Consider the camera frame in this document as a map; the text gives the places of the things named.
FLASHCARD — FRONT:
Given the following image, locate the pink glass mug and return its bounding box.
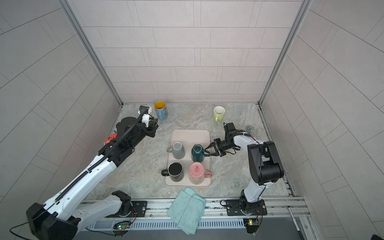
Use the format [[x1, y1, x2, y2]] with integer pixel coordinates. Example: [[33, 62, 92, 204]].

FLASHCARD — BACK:
[[189, 162, 212, 185]]

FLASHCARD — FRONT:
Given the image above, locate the aluminium mounting rail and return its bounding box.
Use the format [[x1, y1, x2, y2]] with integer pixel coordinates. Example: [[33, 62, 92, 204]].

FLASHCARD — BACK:
[[107, 194, 310, 222]]

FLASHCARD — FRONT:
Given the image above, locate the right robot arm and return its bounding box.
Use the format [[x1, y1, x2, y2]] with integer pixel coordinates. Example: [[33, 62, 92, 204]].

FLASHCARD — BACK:
[[203, 123, 285, 216]]

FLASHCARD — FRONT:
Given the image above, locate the teal cloth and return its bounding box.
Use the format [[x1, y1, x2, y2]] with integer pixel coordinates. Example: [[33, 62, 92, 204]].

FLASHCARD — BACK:
[[167, 187, 206, 235]]

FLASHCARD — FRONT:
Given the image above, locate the light green mug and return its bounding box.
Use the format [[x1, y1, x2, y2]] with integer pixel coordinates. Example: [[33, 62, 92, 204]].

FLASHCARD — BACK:
[[213, 106, 226, 123]]

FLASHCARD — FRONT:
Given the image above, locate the clear tube with grains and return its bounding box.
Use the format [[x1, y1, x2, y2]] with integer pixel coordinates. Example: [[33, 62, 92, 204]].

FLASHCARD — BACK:
[[246, 125, 260, 140]]

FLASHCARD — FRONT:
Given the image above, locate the beige tray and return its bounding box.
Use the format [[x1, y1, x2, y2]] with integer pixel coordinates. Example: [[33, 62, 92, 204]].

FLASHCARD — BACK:
[[164, 130, 212, 188]]

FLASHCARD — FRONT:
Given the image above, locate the left circuit board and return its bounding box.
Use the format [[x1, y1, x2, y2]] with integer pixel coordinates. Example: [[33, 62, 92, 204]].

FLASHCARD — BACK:
[[112, 221, 132, 238]]

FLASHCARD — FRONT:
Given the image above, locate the grey mug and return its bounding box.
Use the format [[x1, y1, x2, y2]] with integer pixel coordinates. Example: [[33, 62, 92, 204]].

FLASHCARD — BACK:
[[167, 142, 186, 160]]

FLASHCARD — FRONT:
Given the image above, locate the dark green mug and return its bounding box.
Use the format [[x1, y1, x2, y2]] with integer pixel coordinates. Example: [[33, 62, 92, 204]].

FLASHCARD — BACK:
[[191, 145, 210, 163]]

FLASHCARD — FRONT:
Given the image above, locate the circuit board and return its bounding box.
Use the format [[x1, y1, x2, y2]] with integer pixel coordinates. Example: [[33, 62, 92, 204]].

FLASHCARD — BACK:
[[112, 221, 132, 238], [243, 219, 260, 234]]

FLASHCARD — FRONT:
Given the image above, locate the red monster plush toy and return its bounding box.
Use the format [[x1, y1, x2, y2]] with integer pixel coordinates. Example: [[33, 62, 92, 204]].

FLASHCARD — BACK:
[[104, 132, 117, 145]]

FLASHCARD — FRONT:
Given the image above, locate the light blue butterfly mug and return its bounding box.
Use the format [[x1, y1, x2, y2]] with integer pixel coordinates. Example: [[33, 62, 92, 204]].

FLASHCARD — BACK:
[[154, 101, 168, 121]]

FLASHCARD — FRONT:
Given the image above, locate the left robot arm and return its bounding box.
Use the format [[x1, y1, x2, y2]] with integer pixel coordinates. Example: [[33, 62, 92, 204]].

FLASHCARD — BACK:
[[26, 106, 159, 240]]

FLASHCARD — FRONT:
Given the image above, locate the right circuit board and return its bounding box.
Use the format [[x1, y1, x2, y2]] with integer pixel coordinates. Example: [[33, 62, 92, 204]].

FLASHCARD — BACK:
[[243, 219, 260, 234]]

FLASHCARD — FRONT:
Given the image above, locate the black mug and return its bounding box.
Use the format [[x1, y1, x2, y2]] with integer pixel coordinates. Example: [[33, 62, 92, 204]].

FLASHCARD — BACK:
[[161, 162, 184, 182]]

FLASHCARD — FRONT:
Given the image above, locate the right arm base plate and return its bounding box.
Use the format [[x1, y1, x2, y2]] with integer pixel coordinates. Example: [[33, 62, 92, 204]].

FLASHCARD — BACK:
[[225, 199, 268, 216]]

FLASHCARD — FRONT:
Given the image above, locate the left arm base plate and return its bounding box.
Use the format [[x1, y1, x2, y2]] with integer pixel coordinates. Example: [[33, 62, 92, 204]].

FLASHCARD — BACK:
[[118, 201, 148, 218]]

